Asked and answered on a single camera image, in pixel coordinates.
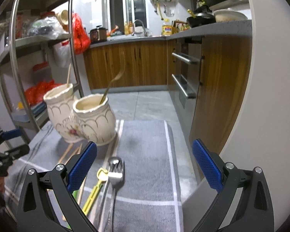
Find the gold fork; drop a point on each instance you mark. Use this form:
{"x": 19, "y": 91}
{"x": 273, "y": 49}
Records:
{"x": 116, "y": 78}

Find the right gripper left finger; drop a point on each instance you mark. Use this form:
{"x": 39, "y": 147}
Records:
{"x": 35, "y": 210}

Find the green yellow tulip utensil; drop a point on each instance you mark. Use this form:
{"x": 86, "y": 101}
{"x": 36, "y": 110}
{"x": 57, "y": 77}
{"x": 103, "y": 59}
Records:
{"x": 75, "y": 196}

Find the built-in oven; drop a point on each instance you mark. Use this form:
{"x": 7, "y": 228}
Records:
{"x": 184, "y": 78}

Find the black wok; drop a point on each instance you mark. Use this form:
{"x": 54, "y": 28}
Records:
{"x": 199, "y": 19}

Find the white ceramic double utensil holder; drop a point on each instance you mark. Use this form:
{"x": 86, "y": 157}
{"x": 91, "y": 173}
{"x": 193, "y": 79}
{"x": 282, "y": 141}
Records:
{"x": 75, "y": 119}

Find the wooden kitchen cabinets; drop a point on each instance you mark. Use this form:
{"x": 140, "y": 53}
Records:
{"x": 224, "y": 72}

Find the grey woven table cloth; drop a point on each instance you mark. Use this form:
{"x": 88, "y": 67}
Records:
{"x": 149, "y": 200}

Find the dark rice cooker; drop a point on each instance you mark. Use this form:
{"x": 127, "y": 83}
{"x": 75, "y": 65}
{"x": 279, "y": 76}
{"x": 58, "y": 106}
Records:
{"x": 98, "y": 34}

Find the silver spoon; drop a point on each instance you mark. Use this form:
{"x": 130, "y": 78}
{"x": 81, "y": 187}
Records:
{"x": 97, "y": 220}

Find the metal shelf rack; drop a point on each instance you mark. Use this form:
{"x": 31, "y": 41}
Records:
{"x": 26, "y": 61}

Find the white ceramic pot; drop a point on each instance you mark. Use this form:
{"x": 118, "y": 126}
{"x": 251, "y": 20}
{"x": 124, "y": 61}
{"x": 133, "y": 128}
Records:
{"x": 223, "y": 15}

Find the kitchen faucet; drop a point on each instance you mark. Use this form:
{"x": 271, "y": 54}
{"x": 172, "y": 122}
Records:
{"x": 138, "y": 28}

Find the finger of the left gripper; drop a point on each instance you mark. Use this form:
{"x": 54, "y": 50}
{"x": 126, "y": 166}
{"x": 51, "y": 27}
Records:
{"x": 7, "y": 158}
{"x": 7, "y": 135}

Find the silver fork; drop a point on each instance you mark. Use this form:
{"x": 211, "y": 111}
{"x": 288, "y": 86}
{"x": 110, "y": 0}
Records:
{"x": 116, "y": 178}

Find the red plastic bag hanging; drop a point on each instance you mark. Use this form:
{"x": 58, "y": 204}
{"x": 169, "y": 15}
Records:
{"x": 80, "y": 36}

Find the clear plastic bag on shelf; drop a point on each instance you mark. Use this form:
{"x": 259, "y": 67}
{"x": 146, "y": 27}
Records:
{"x": 48, "y": 27}

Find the white plastic bag hanging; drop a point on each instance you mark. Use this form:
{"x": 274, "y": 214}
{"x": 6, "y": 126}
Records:
{"x": 62, "y": 54}

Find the red plastic bag lower shelf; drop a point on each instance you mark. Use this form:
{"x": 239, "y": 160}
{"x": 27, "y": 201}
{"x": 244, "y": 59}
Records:
{"x": 35, "y": 94}

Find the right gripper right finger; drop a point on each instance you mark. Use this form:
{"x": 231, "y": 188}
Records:
{"x": 254, "y": 210}

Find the yellow oil bottle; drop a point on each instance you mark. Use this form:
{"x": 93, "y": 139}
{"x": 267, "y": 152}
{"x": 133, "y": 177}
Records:
{"x": 166, "y": 27}

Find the person's left hand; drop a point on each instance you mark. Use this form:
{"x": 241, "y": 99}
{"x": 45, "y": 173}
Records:
{"x": 2, "y": 184}

